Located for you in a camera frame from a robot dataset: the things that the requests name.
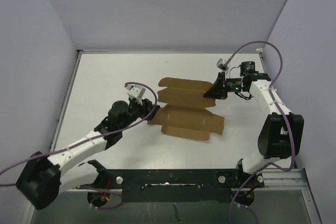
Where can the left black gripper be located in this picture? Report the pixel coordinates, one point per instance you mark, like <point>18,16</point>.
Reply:
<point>146,107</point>

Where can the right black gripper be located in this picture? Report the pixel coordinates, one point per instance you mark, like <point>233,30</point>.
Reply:
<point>217,90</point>

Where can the brown cardboard box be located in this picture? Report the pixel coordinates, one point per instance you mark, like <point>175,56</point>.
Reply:
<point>186,113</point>

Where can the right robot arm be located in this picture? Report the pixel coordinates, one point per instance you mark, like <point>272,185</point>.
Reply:
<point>281,134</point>

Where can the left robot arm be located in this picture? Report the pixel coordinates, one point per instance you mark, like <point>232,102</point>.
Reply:
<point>40,180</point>

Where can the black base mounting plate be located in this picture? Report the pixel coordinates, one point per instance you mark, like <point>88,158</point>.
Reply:
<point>176,185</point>

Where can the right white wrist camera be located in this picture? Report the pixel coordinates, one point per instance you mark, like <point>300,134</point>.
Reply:
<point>222,65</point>

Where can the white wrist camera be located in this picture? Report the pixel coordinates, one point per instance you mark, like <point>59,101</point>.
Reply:
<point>222,65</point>
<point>135,91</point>

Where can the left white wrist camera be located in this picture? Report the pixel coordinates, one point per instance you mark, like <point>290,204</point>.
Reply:
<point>135,91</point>

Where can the aluminium table frame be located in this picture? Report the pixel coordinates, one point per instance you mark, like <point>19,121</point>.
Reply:
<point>98,80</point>

